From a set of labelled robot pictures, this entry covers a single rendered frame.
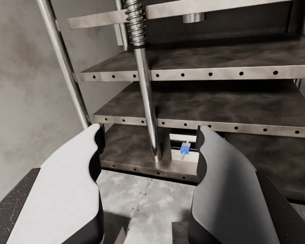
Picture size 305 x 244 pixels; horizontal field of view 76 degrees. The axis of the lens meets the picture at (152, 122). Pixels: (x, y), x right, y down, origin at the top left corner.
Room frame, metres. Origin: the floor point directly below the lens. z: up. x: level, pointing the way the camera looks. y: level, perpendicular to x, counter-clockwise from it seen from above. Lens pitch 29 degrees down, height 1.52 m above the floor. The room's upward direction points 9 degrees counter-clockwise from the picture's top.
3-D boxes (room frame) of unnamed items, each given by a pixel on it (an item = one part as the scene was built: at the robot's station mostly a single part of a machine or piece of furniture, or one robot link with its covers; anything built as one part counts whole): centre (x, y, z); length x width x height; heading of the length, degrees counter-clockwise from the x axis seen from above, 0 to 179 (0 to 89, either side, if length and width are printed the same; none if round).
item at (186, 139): (1.02, -0.30, 0.87); 0.50 x 0.27 x 0.17; 156
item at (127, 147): (1.11, -0.29, 0.76); 1.30 x 0.84 x 0.06; 66
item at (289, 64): (1.16, -0.31, 1.27); 1.10 x 0.74 x 0.05; 66
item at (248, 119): (1.16, -0.31, 1.02); 1.10 x 0.74 x 0.05; 66
